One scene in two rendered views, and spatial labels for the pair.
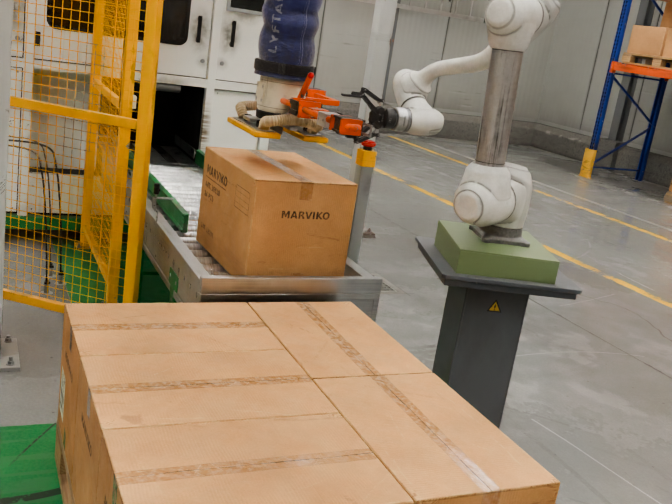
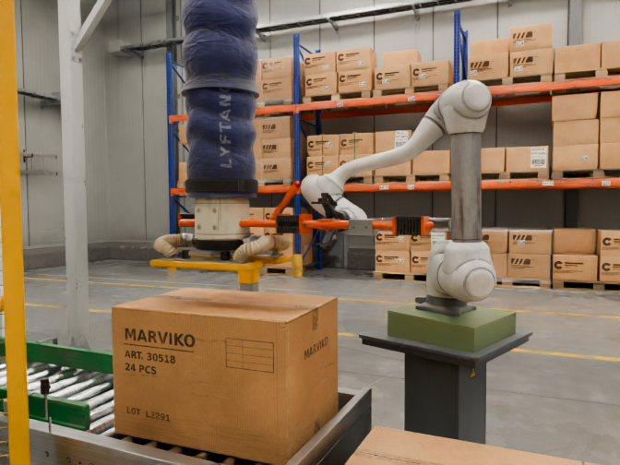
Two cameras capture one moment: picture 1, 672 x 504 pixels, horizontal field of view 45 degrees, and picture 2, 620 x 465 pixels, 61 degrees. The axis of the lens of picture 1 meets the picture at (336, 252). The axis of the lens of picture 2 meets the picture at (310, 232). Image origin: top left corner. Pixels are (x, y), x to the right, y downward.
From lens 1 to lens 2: 199 cm
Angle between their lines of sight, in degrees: 41
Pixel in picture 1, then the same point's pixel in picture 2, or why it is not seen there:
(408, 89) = (332, 191)
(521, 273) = (502, 333)
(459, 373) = not seen: hidden behind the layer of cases
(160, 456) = not seen: outside the picture
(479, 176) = (478, 253)
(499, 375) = (481, 434)
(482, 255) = (484, 327)
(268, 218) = (297, 365)
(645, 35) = not seen: hidden behind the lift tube
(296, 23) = (247, 130)
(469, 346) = (464, 419)
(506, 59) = (477, 140)
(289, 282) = (331, 434)
